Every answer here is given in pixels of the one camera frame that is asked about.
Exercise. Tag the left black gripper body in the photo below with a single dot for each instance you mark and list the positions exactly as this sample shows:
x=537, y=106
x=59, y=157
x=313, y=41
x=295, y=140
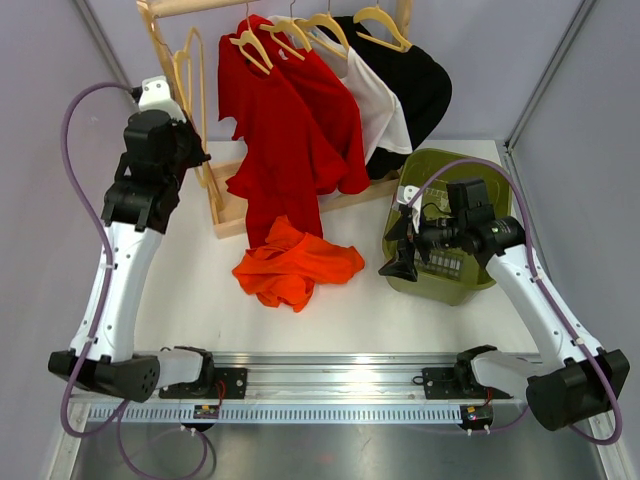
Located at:
x=189, y=154

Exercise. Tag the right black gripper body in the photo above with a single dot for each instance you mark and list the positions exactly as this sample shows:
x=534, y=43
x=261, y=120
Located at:
x=414, y=240

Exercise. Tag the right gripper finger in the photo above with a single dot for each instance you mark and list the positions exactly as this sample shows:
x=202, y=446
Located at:
x=401, y=229
x=401, y=265

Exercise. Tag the yellow hanger of orange shirt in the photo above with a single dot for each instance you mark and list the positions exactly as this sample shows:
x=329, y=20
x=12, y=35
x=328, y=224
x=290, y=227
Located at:
x=188, y=65

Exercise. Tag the red t shirt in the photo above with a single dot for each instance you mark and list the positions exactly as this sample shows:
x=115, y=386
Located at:
x=288, y=158
x=332, y=106

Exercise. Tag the orange t shirt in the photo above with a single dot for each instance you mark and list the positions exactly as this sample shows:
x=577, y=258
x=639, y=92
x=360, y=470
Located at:
x=288, y=267

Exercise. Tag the yellow hanger of front red shirt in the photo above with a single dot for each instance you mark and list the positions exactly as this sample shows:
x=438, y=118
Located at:
x=255, y=47

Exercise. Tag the yellow hanger of red shirt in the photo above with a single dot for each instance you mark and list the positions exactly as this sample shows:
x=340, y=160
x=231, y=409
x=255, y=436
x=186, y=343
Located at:
x=255, y=47
x=289, y=28

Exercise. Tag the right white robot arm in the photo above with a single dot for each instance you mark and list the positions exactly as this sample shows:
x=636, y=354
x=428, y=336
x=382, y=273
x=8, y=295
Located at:
x=576, y=378

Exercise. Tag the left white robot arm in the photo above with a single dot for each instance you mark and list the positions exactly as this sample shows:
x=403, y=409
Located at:
x=159, y=149

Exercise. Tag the white t shirt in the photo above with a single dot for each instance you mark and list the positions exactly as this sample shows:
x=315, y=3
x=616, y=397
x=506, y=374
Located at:
x=353, y=107

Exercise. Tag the black t shirt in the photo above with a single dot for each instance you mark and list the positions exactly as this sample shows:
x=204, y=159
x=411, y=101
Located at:
x=402, y=97

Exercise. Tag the yellow hanger of black shirt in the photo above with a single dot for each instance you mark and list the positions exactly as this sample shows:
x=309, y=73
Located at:
x=395, y=26

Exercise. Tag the wooden clothes rack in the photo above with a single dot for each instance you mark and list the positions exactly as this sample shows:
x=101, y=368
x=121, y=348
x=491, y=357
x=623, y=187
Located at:
x=227, y=212

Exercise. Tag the green plastic basket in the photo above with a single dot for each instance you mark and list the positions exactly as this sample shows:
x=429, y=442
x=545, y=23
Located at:
x=450, y=276

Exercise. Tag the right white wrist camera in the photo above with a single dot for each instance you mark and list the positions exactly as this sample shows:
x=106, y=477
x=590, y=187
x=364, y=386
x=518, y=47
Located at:
x=408, y=203

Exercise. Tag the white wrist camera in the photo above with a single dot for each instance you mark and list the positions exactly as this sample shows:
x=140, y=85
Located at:
x=156, y=95
x=408, y=203

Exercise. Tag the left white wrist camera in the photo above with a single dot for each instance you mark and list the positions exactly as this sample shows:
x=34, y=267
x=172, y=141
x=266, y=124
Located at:
x=156, y=95

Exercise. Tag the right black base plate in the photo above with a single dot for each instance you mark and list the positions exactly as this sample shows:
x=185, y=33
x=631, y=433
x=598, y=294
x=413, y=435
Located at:
x=443, y=383

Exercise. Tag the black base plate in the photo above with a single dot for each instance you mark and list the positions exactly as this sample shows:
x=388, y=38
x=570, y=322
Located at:
x=212, y=384
x=443, y=383

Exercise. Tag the grey slotted cable duct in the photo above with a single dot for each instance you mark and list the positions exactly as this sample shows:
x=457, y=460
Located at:
x=296, y=414

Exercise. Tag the aluminium mounting rail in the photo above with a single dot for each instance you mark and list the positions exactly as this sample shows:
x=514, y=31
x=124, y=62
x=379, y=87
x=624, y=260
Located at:
x=272, y=377

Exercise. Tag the left aluminium frame post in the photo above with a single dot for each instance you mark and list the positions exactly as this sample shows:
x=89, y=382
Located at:
x=97, y=124

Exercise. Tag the aluminium frame post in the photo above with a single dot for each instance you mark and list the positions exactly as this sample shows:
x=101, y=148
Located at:
x=97, y=124
x=568, y=38

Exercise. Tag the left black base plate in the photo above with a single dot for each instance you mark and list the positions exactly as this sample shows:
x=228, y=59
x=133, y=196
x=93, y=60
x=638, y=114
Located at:
x=212, y=384

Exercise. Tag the right aluminium frame post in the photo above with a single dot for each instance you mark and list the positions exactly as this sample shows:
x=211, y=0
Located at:
x=568, y=38

